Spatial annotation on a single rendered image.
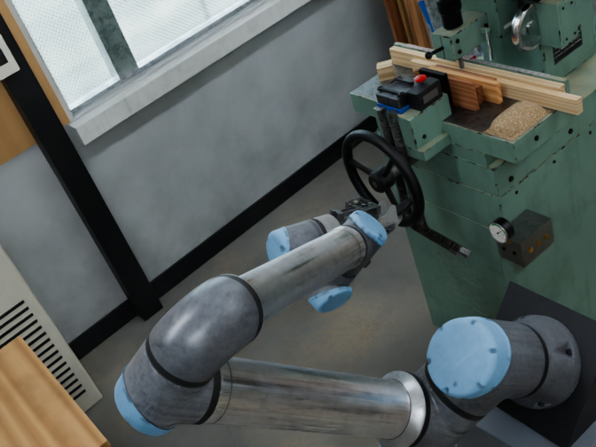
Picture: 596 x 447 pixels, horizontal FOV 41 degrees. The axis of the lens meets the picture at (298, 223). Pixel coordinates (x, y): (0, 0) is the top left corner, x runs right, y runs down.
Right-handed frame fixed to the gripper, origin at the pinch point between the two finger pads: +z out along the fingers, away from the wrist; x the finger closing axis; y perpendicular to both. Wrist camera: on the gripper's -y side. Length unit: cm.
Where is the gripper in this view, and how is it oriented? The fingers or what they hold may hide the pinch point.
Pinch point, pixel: (397, 219)
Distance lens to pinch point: 196.1
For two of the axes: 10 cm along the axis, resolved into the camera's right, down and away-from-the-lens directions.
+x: -5.8, -3.2, 7.5
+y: -0.2, -9.2, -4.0
